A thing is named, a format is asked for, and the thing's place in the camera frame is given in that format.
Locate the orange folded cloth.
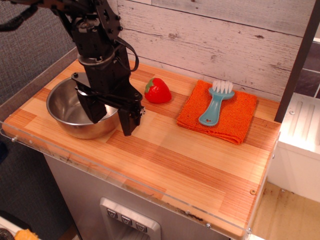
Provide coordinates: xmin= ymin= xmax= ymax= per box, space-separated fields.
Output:
xmin=177 ymin=80 xmax=257 ymax=145

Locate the clear acrylic table guard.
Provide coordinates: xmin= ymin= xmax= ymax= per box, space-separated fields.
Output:
xmin=3 ymin=116 xmax=280 ymax=240

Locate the silver dispenser panel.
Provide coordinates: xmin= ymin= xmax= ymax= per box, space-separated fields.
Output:
xmin=99 ymin=197 xmax=162 ymax=240

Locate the stainless steel bowl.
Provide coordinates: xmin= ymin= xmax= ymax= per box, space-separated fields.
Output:
xmin=46 ymin=77 xmax=120 ymax=140

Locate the yellow object bottom left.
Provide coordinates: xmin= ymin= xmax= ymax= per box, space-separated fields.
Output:
xmin=14 ymin=229 xmax=39 ymax=240

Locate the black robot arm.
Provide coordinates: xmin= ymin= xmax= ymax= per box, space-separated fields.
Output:
xmin=35 ymin=0 xmax=144 ymax=136

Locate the dark grey right post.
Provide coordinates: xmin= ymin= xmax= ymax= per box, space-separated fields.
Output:
xmin=274 ymin=0 xmax=320 ymax=123

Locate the teal scrub brush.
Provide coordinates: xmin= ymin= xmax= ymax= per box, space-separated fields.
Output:
xmin=198 ymin=80 xmax=235 ymax=127

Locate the red toy strawberry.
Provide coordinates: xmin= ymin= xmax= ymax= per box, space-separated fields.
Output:
xmin=144 ymin=77 xmax=172 ymax=104

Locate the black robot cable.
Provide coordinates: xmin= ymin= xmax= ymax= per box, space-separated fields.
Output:
xmin=115 ymin=37 xmax=140 ymax=73

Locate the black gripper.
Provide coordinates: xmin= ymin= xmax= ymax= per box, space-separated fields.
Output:
xmin=72 ymin=44 xmax=143 ymax=136

